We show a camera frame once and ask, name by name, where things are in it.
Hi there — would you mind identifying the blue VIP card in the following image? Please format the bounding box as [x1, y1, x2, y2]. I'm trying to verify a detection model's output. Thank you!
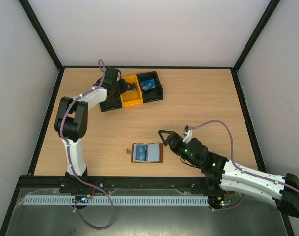
[141, 79, 156, 91]

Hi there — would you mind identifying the yellow middle bin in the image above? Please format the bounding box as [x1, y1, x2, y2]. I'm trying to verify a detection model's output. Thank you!
[120, 75, 143, 108]

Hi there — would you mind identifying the black enclosure frame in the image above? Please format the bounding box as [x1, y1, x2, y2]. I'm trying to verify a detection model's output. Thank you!
[0, 0, 294, 236]

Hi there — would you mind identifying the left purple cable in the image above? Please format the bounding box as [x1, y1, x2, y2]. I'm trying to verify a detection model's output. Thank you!
[60, 59, 115, 230]

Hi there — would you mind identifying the white slotted cable duct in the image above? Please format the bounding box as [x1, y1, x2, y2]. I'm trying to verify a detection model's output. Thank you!
[22, 195, 209, 206]

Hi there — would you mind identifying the purple cable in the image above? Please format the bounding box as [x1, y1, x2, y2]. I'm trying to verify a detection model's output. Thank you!
[190, 119, 299, 212]
[60, 59, 115, 230]

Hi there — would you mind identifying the black VIP logo card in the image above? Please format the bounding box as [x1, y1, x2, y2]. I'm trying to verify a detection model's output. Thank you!
[127, 83, 137, 92]

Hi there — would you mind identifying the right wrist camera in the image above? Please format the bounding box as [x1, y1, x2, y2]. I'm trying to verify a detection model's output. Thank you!
[183, 125, 193, 144]

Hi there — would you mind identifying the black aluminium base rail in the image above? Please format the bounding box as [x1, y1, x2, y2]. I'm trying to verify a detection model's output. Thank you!
[16, 175, 226, 196]

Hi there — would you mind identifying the black bin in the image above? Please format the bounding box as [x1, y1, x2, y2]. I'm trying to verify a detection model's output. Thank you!
[99, 95, 123, 112]
[137, 71, 163, 103]

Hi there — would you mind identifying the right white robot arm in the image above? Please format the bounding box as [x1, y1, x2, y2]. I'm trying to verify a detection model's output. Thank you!
[158, 130, 299, 218]

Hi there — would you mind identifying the right black bin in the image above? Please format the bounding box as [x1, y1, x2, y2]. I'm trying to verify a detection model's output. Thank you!
[137, 71, 163, 103]

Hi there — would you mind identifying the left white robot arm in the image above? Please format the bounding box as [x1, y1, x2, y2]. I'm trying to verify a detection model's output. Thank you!
[54, 67, 128, 177]

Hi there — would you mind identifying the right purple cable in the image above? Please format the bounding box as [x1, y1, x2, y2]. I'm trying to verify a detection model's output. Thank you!
[190, 119, 299, 212]

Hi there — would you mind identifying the brown leather card holder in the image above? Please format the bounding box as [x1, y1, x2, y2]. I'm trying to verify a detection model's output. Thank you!
[126, 143, 163, 163]

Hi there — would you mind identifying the left black bin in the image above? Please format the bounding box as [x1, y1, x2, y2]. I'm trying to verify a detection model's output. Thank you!
[99, 95, 123, 112]

